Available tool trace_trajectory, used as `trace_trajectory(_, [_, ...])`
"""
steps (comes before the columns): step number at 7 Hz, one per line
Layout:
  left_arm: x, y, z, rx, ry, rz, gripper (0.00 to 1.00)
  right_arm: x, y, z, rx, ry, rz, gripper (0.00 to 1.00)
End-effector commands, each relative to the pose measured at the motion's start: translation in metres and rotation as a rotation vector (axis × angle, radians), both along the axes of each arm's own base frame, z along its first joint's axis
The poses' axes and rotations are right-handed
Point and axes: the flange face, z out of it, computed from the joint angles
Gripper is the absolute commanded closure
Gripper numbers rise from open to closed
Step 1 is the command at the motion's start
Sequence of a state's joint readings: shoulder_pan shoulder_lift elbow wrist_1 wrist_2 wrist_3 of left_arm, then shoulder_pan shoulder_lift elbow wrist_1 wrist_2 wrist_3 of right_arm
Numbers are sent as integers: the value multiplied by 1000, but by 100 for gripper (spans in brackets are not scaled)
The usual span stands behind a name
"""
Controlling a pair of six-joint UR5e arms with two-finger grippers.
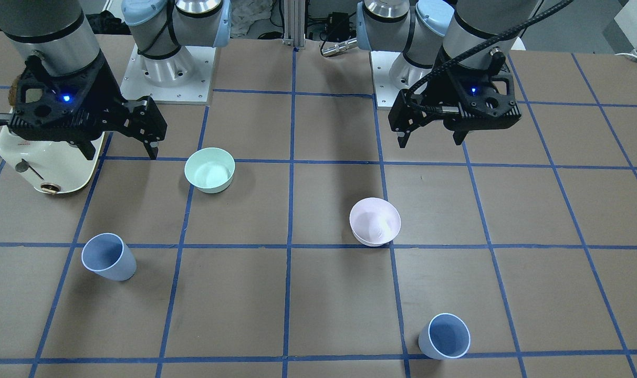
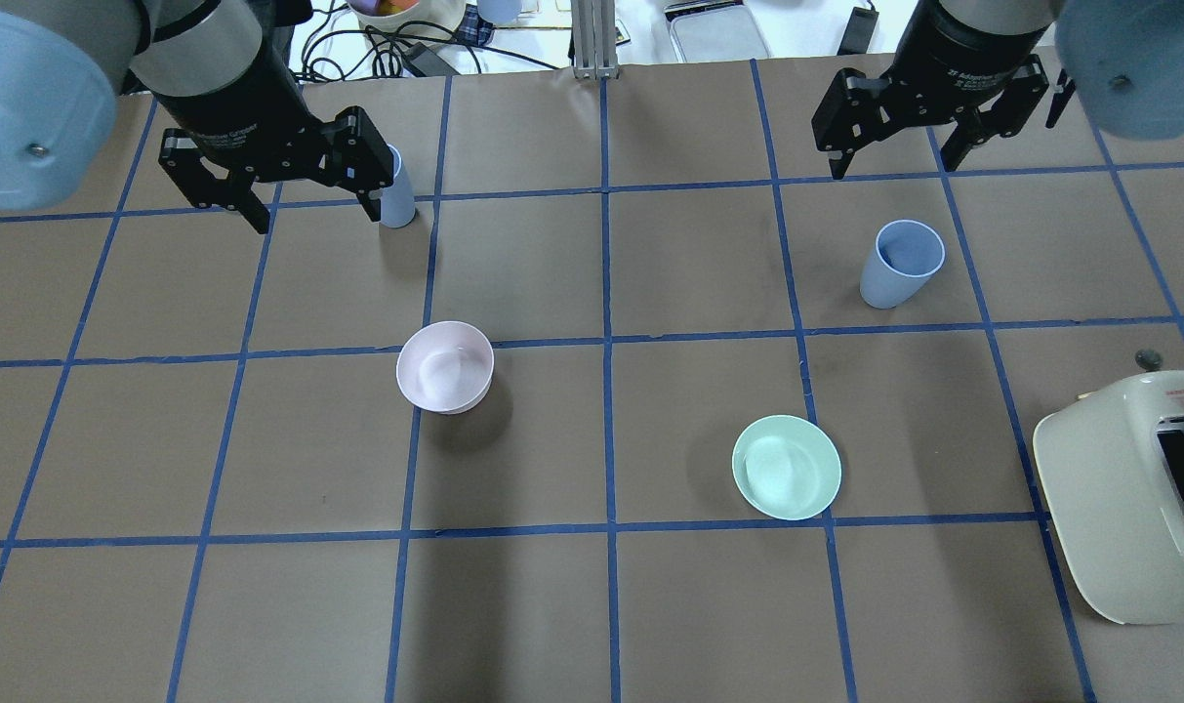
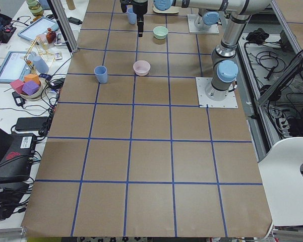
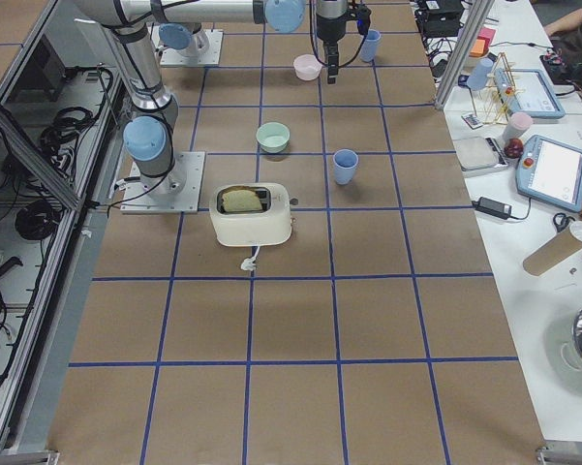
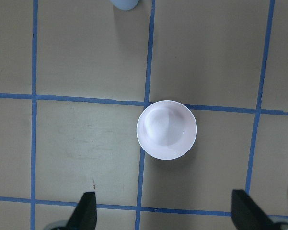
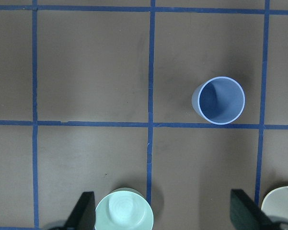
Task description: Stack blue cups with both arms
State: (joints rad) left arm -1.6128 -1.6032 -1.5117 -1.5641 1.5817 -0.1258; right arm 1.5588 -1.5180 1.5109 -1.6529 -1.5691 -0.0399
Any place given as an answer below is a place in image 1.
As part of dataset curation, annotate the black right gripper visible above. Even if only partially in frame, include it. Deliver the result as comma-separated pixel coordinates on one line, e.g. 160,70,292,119
8,52,168,160

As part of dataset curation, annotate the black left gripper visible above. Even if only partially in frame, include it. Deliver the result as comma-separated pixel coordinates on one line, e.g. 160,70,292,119
388,50,521,149

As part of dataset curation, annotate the blue cup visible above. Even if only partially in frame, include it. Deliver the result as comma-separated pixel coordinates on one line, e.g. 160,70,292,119
81,233,137,281

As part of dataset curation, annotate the blue cup near left arm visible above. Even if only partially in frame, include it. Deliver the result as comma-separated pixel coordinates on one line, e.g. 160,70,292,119
417,313,472,360

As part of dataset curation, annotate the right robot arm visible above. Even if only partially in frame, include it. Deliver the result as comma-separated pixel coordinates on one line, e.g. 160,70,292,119
0,1,231,160

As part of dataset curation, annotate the mint green bowl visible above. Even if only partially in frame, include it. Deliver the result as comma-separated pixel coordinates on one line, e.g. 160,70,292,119
184,148,236,194

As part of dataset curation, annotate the pale pink bowl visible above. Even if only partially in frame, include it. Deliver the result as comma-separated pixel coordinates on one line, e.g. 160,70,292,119
349,197,401,247

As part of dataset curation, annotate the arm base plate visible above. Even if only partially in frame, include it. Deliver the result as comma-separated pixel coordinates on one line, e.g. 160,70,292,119
120,46,219,105
370,51,409,110

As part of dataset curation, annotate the aluminium frame post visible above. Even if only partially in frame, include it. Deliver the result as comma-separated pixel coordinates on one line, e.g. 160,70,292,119
282,0,306,50

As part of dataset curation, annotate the black braided cable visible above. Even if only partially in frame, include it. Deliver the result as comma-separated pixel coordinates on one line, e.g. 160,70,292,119
406,0,575,113

